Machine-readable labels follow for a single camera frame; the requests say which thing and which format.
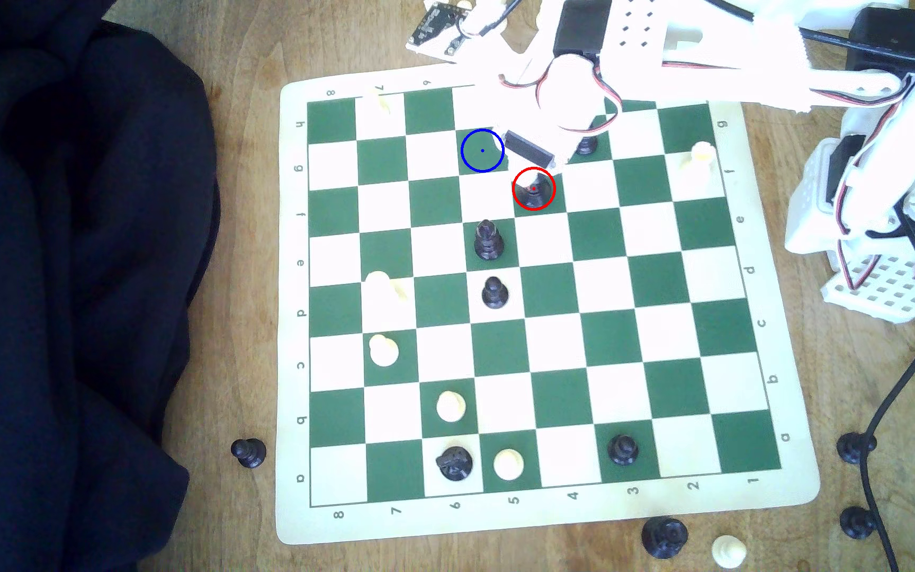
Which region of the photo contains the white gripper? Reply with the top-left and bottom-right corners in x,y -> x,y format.
504,56 -> 625,172

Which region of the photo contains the large black chess piece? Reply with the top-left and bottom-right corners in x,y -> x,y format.
641,517 -> 689,559

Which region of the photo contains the dark navy cloth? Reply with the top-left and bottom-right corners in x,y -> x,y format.
0,0 -> 222,572

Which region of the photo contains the large white chess piece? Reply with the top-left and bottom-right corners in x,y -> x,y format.
364,270 -> 409,316

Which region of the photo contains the black chess bishop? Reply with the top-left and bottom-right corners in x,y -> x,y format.
474,219 -> 505,262

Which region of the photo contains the green and white chess mat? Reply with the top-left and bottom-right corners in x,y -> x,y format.
273,56 -> 822,548

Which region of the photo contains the black chess knight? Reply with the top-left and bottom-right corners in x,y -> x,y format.
437,445 -> 474,481

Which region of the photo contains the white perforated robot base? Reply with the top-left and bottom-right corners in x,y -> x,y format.
821,238 -> 915,325

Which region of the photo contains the camera circuit board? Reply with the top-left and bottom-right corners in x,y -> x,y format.
407,0 -> 476,63

